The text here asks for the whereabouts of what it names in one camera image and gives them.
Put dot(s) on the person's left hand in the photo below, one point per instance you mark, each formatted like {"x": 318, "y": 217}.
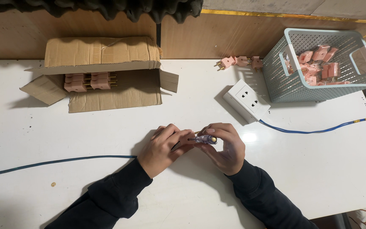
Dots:
{"x": 157, "y": 152}

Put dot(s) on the person's right hand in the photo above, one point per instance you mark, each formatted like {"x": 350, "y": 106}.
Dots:
{"x": 230, "y": 152}

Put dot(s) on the purple transparent tester screwdriver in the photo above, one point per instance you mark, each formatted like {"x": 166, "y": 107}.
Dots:
{"x": 206, "y": 139}

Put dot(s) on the pink plug with brass pins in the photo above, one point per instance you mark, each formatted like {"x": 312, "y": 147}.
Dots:
{"x": 100, "y": 84}
{"x": 100, "y": 75}
{"x": 226, "y": 62}
{"x": 256, "y": 62}
{"x": 75, "y": 86}
{"x": 197, "y": 132}
{"x": 241, "y": 61}
{"x": 74, "y": 76}

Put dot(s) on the grey-blue plastic basket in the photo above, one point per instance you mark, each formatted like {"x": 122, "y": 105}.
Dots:
{"x": 281, "y": 86}

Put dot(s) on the open cardboard box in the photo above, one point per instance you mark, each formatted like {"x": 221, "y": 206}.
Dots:
{"x": 106, "y": 51}

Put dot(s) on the heap of wrapped pink plugs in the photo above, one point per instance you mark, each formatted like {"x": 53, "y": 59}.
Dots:
{"x": 311, "y": 68}

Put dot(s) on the yellow trim strip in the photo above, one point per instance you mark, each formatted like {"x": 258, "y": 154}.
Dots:
{"x": 281, "y": 15}

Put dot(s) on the dark foam padding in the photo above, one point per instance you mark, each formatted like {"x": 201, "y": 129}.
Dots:
{"x": 106, "y": 8}

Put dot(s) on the white double wall socket box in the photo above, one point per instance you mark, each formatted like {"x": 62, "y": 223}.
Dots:
{"x": 248, "y": 100}

